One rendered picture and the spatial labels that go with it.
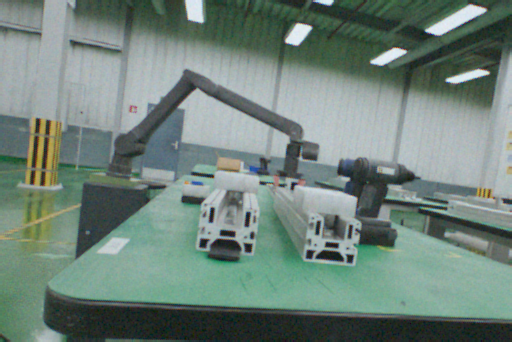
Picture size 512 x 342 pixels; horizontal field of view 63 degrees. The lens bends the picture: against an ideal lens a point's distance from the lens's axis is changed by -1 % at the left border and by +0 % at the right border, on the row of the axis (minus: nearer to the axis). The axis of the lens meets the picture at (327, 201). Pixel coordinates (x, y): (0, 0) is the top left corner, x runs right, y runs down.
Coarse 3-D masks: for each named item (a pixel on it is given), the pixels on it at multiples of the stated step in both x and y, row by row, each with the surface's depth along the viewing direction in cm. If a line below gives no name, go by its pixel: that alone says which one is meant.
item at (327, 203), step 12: (300, 192) 86; (312, 192) 81; (324, 192) 83; (336, 192) 91; (300, 204) 84; (312, 204) 81; (324, 204) 82; (336, 204) 82; (348, 204) 83; (324, 216) 84
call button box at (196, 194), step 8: (184, 184) 130; (192, 184) 133; (200, 184) 135; (184, 192) 131; (192, 192) 131; (200, 192) 132; (208, 192) 135; (184, 200) 131; (192, 200) 131; (200, 200) 132
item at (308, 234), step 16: (288, 192) 127; (288, 208) 107; (288, 224) 102; (304, 224) 79; (320, 224) 75; (336, 224) 84; (352, 224) 77; (304, 240) 77; (320, 240) 75; (336, 240) 76; (352, 240) 76; (304, 256) 75; (320, 256) 79; (336, 256) 81; (352, 256) 78
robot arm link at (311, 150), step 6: (294, 126) 152; (294, 132) 152; (294, 138) 152; (306, 144) 154; (312, 144) 154; (318, 144) 154; (306, 150) 153; (312, 150) 153; (318, 150) 154; (306, 156) 154; (312, 156) 153; (318, 156) 156
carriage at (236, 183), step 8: (216, 176) 101; (224, 176) 102; (232, 176) 102; (240, 176) 102; (248, 176) 107; (256, 176) 115; (216, 184) 101; (224, 184) 102; (232, 184) 102; (240, 184) 103; (248, 184) 103; (256, 184) 103; (232, 192) 104; (240, 192) 104; (248, 192) 103; (256, 192) 104; (232, 200) 104; (240, 200) 105
